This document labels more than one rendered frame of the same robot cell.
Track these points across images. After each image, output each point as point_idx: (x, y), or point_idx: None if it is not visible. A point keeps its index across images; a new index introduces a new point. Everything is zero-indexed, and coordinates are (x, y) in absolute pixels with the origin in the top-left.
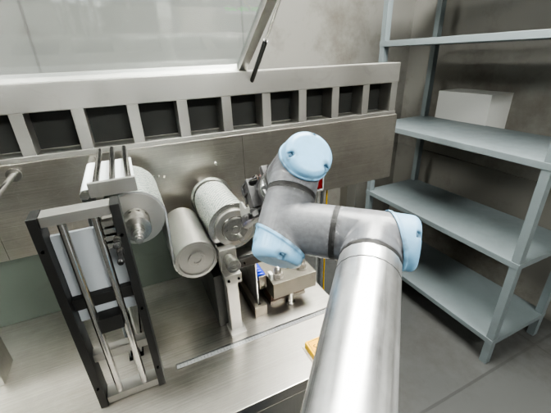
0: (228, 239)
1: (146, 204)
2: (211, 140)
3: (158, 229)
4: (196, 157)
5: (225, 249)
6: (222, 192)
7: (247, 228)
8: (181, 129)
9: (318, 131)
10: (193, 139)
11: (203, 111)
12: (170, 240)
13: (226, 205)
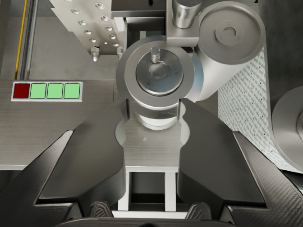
0: (175, 55)
1: (299, 149)
2: (144, 164)
3: (283, 101)
4: (163, 148)
5: (187, 38)
6: (153, 121)
7: (195, 106)
8: (174, 179)
9: (13, 156)
10: (163, 168)
11: (145, 187)
12: (265, 77)
13: (167, 118)
